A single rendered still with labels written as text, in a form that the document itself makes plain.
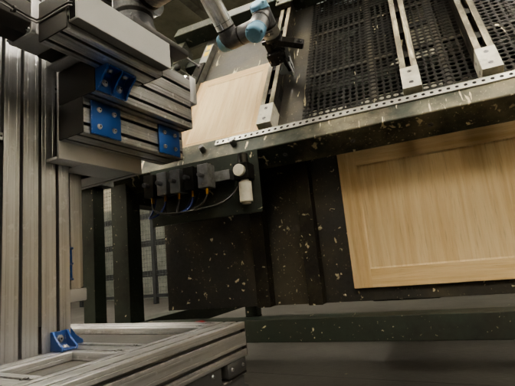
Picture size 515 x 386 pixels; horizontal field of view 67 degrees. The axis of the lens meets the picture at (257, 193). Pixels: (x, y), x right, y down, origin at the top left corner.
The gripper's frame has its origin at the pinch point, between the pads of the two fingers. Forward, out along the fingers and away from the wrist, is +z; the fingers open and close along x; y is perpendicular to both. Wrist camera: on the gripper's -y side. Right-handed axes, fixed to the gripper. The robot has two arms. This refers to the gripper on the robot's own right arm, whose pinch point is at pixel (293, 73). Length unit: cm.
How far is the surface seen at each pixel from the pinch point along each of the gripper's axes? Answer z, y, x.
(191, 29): -11, 73, -73
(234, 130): 0.0, 24.6, 30.5
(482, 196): 36, -63, 58
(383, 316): 36, -26, 101
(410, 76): -2, -47, 31
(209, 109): -0.9, 42.7, 9.4
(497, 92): 1, -71, 47
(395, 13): -2.5, -46.0, -18.0
